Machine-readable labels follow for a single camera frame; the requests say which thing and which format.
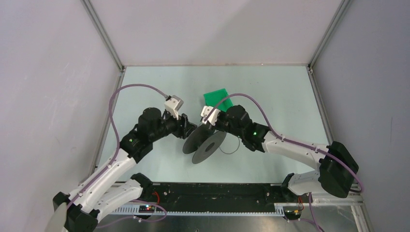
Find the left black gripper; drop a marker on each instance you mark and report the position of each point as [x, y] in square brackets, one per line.
[183, 131]

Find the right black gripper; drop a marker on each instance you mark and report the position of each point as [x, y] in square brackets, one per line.
[216, 126]

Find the grey perforated cable spool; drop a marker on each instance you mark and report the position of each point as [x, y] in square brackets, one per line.
[203, 142]

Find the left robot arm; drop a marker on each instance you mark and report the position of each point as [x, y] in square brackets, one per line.
[83, 208]

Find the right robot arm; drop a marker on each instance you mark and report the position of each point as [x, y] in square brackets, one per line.
[333, 166]

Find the green plastic bin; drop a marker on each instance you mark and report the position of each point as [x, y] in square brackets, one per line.
[214, 97]

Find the left controller board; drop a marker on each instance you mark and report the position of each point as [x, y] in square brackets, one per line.
[146, 209]

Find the controller board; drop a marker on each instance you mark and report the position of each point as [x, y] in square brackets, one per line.
[292, 215]
[146, 209]

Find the right controller board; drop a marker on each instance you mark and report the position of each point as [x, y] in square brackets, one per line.
[292, 215]

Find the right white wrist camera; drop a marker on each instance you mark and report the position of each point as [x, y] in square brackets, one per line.
[209, 115]

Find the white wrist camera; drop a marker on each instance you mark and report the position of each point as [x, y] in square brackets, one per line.
[172, 105]
[209, 115]

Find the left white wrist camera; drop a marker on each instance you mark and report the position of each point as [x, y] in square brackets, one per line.
[172, 105]

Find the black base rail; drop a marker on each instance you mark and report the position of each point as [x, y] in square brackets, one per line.
[219, 198]

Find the aluminium frame left post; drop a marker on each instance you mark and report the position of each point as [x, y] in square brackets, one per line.
[98, 25]

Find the aluminium frame post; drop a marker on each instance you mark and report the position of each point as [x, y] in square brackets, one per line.
[334, 23]
[98, 25]

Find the aluminium frame right post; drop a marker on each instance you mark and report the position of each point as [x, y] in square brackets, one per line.
[334, 23]

